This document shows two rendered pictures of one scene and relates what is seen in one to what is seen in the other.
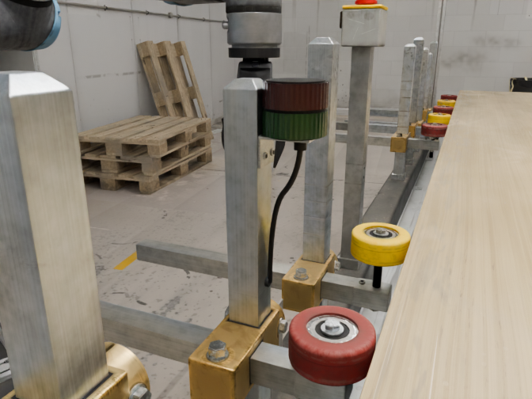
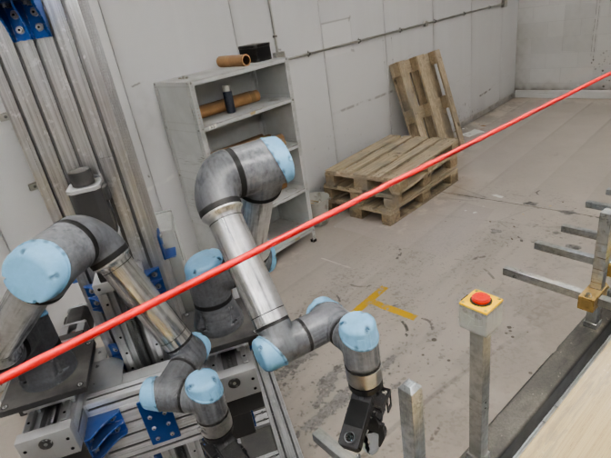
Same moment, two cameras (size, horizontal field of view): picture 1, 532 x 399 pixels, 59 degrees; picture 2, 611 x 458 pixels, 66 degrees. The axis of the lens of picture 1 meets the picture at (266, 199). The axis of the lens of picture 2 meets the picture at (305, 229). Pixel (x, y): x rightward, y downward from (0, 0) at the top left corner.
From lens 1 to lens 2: 0.78 m
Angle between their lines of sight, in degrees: 29
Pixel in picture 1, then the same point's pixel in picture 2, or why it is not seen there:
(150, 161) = (391, 197)
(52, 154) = not seen: outside the picture
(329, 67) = (410, 406)
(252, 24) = (355, 381)
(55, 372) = not seen: outside the picture
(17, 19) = not seen: hidden behind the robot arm
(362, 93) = (479, 359)
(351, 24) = (465, 316)
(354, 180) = (475, 410)
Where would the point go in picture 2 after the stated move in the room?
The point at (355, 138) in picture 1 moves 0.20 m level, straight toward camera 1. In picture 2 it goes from (475, 384) to (442, 444)
